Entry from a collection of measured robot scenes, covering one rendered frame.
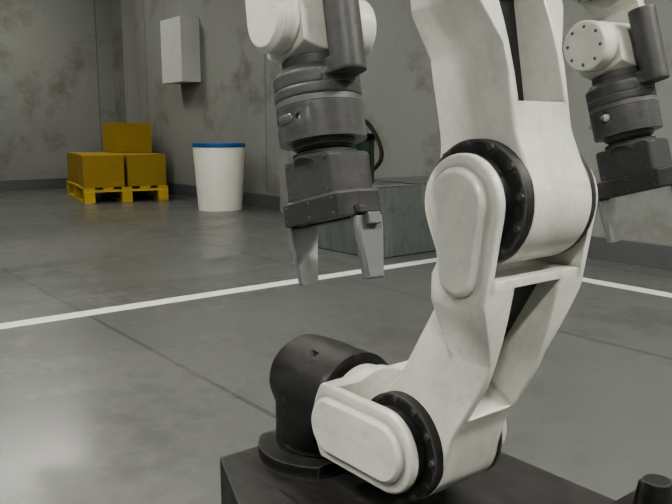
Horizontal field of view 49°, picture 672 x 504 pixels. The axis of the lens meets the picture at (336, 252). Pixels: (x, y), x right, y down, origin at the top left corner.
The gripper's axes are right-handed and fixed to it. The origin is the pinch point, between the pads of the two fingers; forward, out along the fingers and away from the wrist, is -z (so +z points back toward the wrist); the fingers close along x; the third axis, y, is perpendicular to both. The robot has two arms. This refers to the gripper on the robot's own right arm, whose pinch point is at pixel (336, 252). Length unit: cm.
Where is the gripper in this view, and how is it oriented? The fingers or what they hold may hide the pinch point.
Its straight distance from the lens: 74.1
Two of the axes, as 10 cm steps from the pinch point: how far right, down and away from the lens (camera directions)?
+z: -1.1, -9.9, 0.3
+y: 7.9, -0.7, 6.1
